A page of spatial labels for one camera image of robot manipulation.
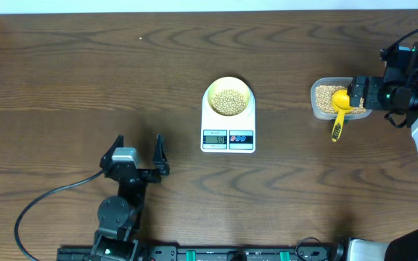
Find soybeans in bowl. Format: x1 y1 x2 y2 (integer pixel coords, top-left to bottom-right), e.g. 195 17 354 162
212 89 247 116

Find yellow plastic bowl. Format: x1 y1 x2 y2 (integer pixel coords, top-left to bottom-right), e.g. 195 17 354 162
206 77 251 117

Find white digital kitchen scale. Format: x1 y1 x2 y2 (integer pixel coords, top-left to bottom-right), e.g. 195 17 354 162
200 87 256 154

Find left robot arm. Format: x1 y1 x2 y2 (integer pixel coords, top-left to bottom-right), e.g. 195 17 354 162
87 135 170 260

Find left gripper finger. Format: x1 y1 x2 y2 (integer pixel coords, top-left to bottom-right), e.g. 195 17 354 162
152 134 170 175
99 135 124 170

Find clear container of soybeans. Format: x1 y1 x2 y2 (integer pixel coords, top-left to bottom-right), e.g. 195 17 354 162
311 77 353 120

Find yellow plastic scoop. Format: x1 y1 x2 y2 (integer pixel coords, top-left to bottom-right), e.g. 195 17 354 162
332 89 352 142

